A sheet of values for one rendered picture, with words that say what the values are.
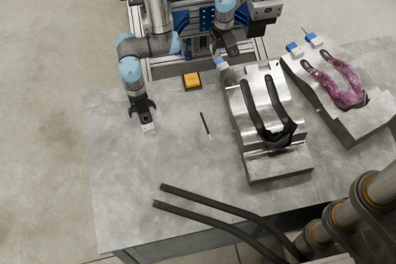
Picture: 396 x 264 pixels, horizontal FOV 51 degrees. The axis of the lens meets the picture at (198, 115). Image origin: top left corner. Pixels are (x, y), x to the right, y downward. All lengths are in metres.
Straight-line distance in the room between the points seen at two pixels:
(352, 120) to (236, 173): 0.51
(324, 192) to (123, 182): 0.81
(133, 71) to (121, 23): 1.80
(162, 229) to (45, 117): 1.46
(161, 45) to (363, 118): 0.87
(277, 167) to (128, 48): 0.74
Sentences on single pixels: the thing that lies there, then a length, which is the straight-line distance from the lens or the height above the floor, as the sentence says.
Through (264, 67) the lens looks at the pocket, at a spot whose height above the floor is 0.86.
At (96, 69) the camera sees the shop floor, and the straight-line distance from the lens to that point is 2.98.
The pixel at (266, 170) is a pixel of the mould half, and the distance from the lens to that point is 1.69.
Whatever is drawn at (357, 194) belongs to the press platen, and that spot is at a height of 1.54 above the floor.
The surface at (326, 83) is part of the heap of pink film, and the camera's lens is 1.84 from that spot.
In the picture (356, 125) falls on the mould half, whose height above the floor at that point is 0.91.
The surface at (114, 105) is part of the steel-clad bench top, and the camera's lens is 1.89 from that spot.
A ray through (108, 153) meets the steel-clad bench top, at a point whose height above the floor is 0.80.
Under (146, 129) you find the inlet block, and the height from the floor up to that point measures 0.85.
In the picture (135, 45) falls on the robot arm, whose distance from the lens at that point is 1.47.
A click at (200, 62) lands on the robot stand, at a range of 2.67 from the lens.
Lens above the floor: 2.44
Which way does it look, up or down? 64 degrees down
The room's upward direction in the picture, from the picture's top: 2 degrees counter-clockwise
